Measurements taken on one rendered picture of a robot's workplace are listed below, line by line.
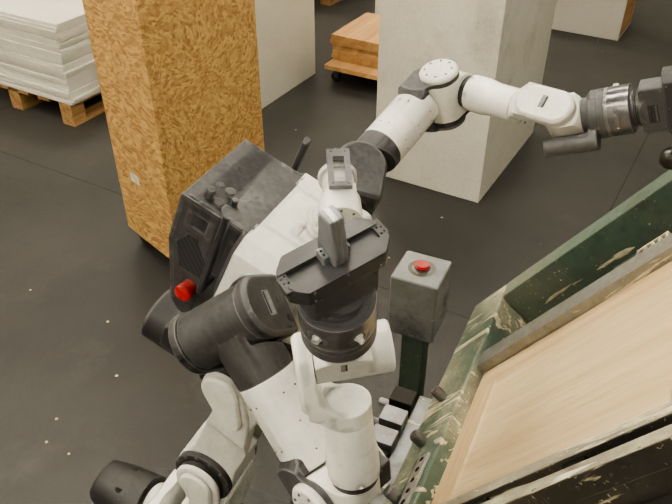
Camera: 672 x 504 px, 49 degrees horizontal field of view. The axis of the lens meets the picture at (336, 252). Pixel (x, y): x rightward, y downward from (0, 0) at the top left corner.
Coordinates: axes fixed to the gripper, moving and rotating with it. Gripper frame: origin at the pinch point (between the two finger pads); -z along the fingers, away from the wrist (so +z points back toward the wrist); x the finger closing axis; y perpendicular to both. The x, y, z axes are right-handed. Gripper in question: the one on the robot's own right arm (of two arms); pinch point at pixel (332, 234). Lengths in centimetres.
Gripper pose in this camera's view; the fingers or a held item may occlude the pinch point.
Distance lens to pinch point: 70.4
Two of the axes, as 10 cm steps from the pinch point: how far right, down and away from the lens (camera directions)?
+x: 8.4, -4.5, 3.0
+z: 0.4, 6.1, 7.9
